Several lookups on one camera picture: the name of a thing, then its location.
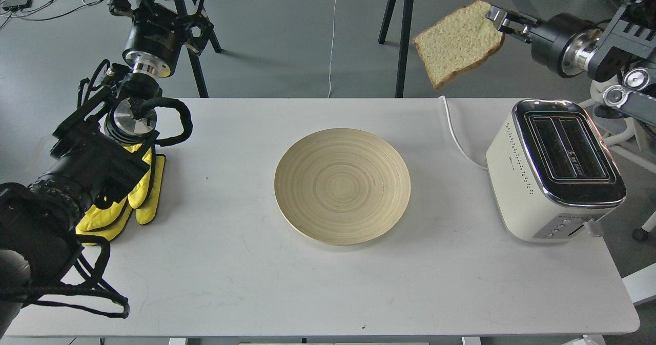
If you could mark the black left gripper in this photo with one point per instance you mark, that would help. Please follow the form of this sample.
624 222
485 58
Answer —
154 50

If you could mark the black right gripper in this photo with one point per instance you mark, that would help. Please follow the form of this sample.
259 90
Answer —
563 44

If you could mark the slice of white bread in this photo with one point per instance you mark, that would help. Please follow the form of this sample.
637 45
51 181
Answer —
459 42

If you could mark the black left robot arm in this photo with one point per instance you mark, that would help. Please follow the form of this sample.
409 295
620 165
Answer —
99 159

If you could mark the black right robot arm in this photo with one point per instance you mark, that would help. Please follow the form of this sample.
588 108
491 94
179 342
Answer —
621 48

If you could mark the cream white toaster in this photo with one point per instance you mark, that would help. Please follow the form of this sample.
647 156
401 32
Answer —
552 176

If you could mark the yellow oven glove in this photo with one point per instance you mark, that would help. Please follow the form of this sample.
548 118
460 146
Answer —
142 203

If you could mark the round bamboo plate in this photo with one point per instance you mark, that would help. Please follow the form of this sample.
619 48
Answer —
342 186

